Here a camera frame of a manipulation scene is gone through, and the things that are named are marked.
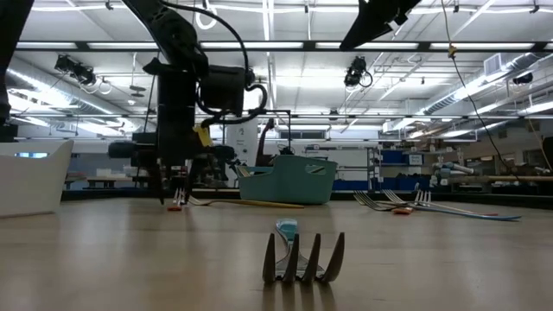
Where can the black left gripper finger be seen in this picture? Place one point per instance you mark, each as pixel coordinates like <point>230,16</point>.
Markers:
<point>129,149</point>
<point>216,154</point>

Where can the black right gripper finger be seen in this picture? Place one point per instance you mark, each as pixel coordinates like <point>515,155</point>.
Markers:
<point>367,30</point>

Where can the teal plastic bin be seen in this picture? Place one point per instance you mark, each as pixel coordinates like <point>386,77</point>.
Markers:
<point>285,185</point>

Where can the white plastic bin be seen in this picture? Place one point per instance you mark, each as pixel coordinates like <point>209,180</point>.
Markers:
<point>34,185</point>

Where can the forks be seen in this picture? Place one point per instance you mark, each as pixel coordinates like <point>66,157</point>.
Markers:
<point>475,215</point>

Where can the white cabinet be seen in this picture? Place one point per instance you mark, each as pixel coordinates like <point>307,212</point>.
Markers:
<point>244,142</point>

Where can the wooden table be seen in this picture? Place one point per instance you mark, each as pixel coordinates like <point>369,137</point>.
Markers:
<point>103,179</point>

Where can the black light bar beam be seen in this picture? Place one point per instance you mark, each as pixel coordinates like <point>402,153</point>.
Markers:
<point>309,45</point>

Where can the white air vent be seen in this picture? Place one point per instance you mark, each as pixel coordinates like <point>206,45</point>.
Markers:
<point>492,65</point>

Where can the blue storage bin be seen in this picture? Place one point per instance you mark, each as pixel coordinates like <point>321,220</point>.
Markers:
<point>393,156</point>
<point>358,185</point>
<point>406,184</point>

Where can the black speaker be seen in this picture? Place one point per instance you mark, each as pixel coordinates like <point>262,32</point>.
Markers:
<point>523,78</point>

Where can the white cylindrical device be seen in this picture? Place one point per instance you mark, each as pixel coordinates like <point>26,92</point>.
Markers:
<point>453,167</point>

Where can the wooden workbench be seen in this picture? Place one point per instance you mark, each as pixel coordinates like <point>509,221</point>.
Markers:
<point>497,178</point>

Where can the black hanging camera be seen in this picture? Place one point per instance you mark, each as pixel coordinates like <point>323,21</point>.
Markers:
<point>356,69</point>

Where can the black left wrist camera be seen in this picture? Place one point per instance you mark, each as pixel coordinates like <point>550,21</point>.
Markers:
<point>222,90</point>

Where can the silver air duct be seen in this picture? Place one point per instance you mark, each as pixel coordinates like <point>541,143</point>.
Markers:
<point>52,93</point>
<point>518,65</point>

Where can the black aluminium table frame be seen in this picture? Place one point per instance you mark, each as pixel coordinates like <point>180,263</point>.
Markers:
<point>535,201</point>

